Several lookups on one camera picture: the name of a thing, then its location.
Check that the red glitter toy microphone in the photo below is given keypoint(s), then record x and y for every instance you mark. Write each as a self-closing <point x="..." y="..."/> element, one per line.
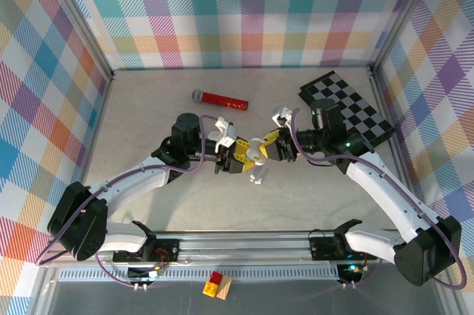
<point x="222" y="100"/>

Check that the yellow toy brick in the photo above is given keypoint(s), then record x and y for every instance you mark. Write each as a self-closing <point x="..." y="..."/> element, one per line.
<point x="209" y="289"/>

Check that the small controller board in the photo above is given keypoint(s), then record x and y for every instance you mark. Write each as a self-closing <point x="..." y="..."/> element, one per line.
<point x="350" y="274"/>
<point x="140" y="274"/>

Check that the black grey chessboard box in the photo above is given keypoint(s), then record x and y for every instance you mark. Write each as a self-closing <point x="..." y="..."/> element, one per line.
<point x="363" y="107"/>

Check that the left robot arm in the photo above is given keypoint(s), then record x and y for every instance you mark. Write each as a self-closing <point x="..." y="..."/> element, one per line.
<point x="140" y="178"/>

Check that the wooden block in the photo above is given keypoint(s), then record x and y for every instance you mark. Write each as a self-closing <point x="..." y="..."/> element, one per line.
<point x="225" y="289"/>

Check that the white earbud charging case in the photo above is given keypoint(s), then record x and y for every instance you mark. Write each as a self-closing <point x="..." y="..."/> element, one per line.
<point x="257" y="157"/>

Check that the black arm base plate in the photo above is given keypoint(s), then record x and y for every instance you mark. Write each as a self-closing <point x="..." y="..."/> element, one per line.
<point x="166" y="250"/>
<point x="322" y="248"/>

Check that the wide aluminium mounting rail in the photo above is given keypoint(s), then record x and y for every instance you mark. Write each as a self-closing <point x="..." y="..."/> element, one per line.
<point x="240" y="248"/>

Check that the aluminium frame post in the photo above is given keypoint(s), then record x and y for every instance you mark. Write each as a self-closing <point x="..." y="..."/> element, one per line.
<point x="84" y="26"/>
<point x="403" y="15"/>

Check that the aluminium frame rail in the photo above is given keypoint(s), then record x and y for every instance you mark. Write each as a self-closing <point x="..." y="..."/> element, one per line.
<point x="385" y="100"/>
<point x="98" y="118"/>

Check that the red toy brick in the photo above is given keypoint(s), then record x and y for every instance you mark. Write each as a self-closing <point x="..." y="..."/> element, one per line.
<point x="216" y="277"/>

